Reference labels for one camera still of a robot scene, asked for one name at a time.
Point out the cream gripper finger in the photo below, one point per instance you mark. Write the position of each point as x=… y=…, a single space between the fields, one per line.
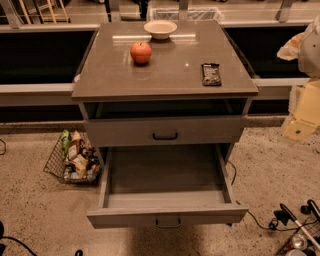
x=292 y=48
x=304 y=111

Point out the dark rxbar chocolate bar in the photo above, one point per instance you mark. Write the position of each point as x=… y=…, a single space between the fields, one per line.
x=210 y=74

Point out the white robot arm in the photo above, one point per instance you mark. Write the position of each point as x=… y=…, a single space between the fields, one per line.
x=309 y=62

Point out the grey drawer cabinet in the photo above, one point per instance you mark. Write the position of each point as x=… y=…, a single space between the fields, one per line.
x=112 y=86

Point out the open grey middle drawer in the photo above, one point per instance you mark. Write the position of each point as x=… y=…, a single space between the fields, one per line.
x=165 y=187

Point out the closed grey upper drawer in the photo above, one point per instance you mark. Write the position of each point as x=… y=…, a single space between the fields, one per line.
x=164 y=131

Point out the clear plastic bin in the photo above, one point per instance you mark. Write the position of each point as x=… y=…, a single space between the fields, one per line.
x=192 y=14

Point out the white ceramic bowl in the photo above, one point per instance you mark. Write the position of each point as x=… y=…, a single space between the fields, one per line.
x=160 y=29

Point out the red apple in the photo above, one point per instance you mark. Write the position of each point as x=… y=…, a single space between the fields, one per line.
x=140 y=52

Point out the wire basket with utensils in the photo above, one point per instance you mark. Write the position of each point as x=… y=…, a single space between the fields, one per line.
x=305 y=241

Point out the wire basket of snacks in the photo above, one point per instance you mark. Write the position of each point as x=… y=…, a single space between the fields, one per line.
x=73 y=159

